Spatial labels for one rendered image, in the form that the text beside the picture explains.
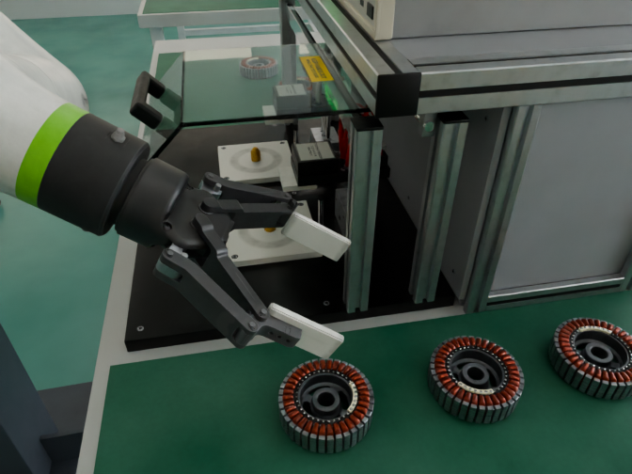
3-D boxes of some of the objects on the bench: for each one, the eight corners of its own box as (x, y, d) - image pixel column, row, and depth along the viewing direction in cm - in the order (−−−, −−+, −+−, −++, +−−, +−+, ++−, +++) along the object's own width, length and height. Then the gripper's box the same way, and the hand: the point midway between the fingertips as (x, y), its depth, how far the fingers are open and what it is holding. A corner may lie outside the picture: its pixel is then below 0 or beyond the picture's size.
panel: (457, 300, 75) (503, 104, 57) (349, 113, 126) (355, -21, 108) (465, 299, 75) (513, 103, 57) (354, 113, 126) (360, -21, 108)
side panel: (466, 314, 76) (518, 106, 56) (457, 300, 78) (505, 96, 58) (635, 290, 80) (738, 88, 60) (622, 276, 82) (718, 79, 63)
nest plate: (221, 187, 99) (220, 181, 99) (218, 150, 111) (217, 146, 110) (298, 180, 102) (297, 174, 101) (287, 145, 113) (287, 139, 113)
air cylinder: (343, 239, 86) (344, 212, 83) (334, 213, 92) (335, 188, 89) (372, 236, 87) (375, 209, 84) (361, 211, 93) (363, 184, 90)
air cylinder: (316, 167, 105) (316, 143, 102) (309, 150, 111) (309, 127, 108) (340, 165, 106) (341, 141, 103) (333, 149, 112) (333, 125, 108)
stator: (653, 407, 63) (666, 388, 61) (558, 396, 64) (566, 377, 62) (623, 338, 72) (633, 319, 69) (540, 329, 73) (546, 310, 71)
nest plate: (228, 268, 80) (227, 261, 80) (223, 213, 92) (223, 208, 91) (322, 257, 83) (322, 250, 82) (306, 205, 94) (306, 199, 94)
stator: (272, 450, 58) (270, 432, 56) (287, 371, 67) (285, 352, 65) (371, 460, 58) (373, 442, 55) (372, 378, 66) (374, 359, 64)
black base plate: (127, 352, 70) (123, 341, 69) (153, 140, 120) (151, 131, 118) (453, 306, 77) (455, 294, 76) (350, 123, 127) (351, 115, 126)
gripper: (165, 157, 57) (330, 243, 62) (50, 320, 37) (308, 426, 42) (187, 102, 53) (364, 198, 58) (72, 252, 33) (355, 379, 38)
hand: (330, 289), depth 50 cm, fingers open, 13 cm apart
